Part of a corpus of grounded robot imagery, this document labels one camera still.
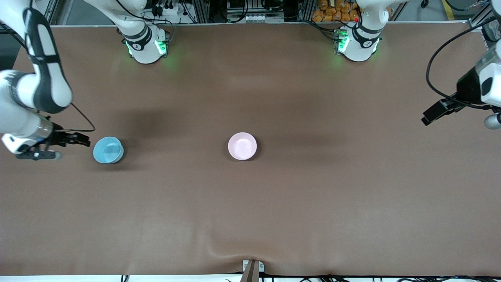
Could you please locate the brown table cloth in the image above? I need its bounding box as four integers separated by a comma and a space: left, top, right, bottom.
0, 22, 501, 277

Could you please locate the orange round objects pile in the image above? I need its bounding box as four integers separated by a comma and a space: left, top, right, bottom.
312, 0, 360, 23

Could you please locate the pink bowl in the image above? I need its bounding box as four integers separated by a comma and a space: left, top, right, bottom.
228, 132, 258, 161

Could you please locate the grey metal clamp bracket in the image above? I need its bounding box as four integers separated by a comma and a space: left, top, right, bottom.
240, 260, 265, 282

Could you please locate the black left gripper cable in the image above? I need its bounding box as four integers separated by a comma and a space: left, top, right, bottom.
426, 18, 501, 110

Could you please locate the aluminium frame rail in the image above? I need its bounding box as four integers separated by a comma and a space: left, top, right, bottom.
43, 0, 59, 25

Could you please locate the aluminium frame post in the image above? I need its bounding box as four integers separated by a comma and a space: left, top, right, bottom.
194, 0, 210, 23
297, 0, 314, 22

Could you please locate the light blue bowl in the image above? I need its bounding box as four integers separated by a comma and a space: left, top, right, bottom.
93, 136, 124, 165

